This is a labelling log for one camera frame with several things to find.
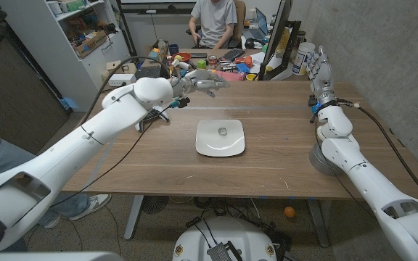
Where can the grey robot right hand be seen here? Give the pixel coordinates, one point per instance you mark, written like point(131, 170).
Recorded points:
point(323, 78)

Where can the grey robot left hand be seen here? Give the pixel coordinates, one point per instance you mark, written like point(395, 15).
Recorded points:
point(203, 81)

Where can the clear bottle cap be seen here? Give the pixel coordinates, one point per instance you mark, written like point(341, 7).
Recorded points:
point(223, 131)

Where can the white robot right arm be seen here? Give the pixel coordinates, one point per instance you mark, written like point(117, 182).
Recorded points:
point(361, 170)

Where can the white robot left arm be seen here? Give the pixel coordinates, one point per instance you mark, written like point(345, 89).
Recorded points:
point(85, 134)

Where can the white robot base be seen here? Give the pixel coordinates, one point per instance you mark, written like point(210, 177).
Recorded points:
point(238, 235)

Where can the clear plastic bottle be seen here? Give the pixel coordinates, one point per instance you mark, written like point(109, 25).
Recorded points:
point(162, 46)

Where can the white square plate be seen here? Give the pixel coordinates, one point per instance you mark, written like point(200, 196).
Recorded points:
point(220, 145)

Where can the green cube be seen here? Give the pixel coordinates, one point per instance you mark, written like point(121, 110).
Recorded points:
point(201, 64)

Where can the red can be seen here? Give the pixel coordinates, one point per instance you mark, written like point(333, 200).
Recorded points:
point(212, 61)

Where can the pink cloth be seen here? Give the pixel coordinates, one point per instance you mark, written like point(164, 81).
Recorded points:
point(230, 75)

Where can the white canister with label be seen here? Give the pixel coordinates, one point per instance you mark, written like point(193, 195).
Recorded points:
point(301, 58)

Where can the red bowl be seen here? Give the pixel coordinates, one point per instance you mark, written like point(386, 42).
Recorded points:
point(182, 57)

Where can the black keyboard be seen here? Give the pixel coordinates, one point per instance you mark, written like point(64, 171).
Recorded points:
point(233, 54)

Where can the blue cup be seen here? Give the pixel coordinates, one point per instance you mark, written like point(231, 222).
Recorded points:
point(173, 49)

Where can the yellow small bowl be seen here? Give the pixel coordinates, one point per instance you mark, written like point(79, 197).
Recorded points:
point(251, 77)

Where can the orange toy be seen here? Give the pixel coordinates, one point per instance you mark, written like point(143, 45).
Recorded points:
point(247, 61)

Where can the black computer monitor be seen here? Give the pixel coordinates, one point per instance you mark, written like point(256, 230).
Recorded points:
point(276, 36)

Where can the seated person in grey shirt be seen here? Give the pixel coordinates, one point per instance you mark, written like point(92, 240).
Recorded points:
point(214, 18)

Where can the brown office chair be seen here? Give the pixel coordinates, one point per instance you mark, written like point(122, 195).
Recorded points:
point(239, 18)

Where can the open laptop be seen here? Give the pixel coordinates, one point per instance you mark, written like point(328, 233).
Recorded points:
point(260, 25)

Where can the white box device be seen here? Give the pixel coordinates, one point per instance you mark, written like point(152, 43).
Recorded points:
point(122, 79)

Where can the white shelf unit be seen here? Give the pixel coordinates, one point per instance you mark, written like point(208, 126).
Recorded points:
point(96, 61)

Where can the cardboard box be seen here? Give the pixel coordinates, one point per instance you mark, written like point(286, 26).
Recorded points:
point(91, 43)

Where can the black round fan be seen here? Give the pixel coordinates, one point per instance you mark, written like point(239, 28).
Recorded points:
point(154, 203)

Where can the orange ball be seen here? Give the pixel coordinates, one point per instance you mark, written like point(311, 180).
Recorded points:
point(289, 212)

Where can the white table leg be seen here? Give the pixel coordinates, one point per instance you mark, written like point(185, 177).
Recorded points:
point(318, 223)
point(133, 217)

